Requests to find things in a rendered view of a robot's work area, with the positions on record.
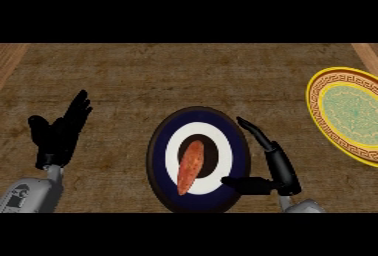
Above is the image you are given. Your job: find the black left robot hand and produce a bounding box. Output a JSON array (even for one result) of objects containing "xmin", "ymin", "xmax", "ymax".
[{"xmin": 26, "ymin": 89, "xmax": 94, "ymax": 171}]

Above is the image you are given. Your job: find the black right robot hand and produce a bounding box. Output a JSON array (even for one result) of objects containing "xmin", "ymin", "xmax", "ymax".
[{"xmin": 220, "ymin": 116, "xmax": 302, "ymax": 197}]

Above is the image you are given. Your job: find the navy and white round plate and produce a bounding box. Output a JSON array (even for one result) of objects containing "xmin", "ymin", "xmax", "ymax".
[{"xmin": 144, "ymin": 106, "xmax": 252, "ymax": 214}]

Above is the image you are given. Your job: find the orange sweet potato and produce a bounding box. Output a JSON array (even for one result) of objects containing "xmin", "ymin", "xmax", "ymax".
[{"xmin": 175, "ymin": 139, "xmax": 206, "ymax": 197}]

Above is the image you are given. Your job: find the yellow patterned plate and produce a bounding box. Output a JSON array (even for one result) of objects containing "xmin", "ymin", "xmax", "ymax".
[{"xmin": 304, "ymin": 66, "xmax": 378, "ymax": 168}]

